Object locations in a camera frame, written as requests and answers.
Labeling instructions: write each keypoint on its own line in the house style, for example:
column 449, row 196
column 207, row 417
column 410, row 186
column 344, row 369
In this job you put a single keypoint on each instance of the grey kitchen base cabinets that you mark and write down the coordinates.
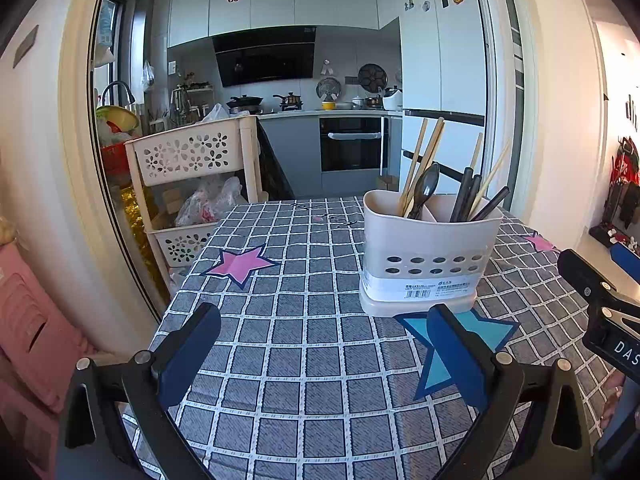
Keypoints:
column 295, row 150

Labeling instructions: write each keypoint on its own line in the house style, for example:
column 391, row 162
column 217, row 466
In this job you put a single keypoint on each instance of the beige plastic storage cart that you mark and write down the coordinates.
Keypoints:
column 185, row 152

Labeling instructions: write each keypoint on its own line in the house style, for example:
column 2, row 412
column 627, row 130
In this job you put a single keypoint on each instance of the black range hood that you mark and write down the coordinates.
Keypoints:
column 265, row 57

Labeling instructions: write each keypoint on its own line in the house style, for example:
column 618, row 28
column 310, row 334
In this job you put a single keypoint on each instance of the red and black bag pile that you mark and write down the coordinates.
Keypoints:
column 622, row 195

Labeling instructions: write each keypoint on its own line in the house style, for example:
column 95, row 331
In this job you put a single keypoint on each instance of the metal dish rack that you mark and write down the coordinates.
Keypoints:
column 190, row 105

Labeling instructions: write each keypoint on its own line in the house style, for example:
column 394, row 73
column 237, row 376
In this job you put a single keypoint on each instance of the black wok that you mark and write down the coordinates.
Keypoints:
column 245, row 102

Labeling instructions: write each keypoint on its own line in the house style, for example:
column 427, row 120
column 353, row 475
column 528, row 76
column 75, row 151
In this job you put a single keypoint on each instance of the red basket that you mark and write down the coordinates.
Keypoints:
column 115, row 157

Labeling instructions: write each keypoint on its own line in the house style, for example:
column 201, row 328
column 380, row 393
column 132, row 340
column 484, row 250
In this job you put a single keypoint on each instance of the person's right forearm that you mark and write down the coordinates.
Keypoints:
column 622, row 435

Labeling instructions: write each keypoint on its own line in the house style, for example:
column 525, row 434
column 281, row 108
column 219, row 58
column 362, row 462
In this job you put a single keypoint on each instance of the pink chair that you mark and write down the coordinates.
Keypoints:
column 35, row 320

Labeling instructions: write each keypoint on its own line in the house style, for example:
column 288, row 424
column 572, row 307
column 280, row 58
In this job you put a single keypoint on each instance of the small cardboard box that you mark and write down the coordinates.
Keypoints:
column 387, row 182

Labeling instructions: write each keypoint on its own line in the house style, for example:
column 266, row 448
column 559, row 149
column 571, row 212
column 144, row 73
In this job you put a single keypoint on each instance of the clear plastic bag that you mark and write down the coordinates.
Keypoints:
column 210, row 202

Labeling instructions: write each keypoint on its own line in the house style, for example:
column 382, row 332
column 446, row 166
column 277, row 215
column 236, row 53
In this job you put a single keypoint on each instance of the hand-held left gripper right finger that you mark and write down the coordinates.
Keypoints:
column 457, row 357

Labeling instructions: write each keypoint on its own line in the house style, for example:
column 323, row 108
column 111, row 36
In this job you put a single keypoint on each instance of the white upper kitchen cabinets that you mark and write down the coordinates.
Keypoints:
column 280, row 5

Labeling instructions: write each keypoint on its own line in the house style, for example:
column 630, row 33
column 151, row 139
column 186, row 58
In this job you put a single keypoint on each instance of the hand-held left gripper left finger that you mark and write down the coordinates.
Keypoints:
column 190, row 355

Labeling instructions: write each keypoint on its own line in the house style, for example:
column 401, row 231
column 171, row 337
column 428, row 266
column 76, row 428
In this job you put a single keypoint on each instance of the round hanging steamer rack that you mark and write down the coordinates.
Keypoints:
column 328, row 88

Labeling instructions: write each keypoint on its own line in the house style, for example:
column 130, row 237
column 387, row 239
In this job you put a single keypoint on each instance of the white plastic bag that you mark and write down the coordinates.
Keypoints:
column 216, row 113

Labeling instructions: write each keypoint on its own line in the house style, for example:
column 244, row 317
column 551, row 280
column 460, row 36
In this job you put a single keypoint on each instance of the round black hanging pan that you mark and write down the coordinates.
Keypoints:
column 372, row 77

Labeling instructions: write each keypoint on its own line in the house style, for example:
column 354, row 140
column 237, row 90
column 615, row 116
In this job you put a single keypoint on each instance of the gold foil bundle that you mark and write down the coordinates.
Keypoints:
column 137, row 240

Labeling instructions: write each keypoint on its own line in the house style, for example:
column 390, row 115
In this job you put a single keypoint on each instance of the white plastic utensil holder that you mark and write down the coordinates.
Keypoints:
column 430, row 240

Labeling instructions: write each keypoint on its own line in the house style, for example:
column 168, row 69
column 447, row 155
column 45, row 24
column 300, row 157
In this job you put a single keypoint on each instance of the black built-in oven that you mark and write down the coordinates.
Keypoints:
column 352, row 145

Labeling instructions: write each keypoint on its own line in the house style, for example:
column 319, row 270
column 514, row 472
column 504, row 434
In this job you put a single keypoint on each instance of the metal kitchen faucet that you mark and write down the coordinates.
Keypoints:
column 117, row 85

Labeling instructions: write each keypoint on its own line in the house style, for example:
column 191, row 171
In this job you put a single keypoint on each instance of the grey wall panel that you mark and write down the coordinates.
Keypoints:
column 26, row 46

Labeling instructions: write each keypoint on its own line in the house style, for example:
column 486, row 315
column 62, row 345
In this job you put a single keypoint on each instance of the white rice cooker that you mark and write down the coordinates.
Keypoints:
column 393, row 99

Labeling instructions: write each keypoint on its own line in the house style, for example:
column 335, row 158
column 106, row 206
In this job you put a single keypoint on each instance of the green yellow colander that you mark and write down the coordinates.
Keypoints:
column 117, row 117

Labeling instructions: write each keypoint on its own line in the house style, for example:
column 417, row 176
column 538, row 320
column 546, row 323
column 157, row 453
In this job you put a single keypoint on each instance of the lidded cooking pot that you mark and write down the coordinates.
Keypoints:
column 289, row 101

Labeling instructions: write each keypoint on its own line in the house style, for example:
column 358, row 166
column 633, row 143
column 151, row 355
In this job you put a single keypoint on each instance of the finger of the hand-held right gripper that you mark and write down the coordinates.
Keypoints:
column 585, row 275
column 627, row 262

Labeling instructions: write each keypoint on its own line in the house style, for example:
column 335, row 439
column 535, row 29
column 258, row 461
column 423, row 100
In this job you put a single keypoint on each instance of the grey plaid star tablecloth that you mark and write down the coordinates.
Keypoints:
column 300, row 360

